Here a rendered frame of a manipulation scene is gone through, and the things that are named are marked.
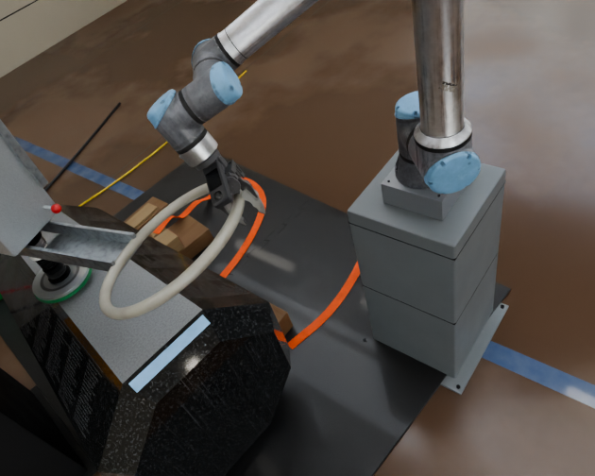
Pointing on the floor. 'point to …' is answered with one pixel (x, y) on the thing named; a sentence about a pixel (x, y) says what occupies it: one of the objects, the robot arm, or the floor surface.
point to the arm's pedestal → (433, 274)
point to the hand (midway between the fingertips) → (252, 217)
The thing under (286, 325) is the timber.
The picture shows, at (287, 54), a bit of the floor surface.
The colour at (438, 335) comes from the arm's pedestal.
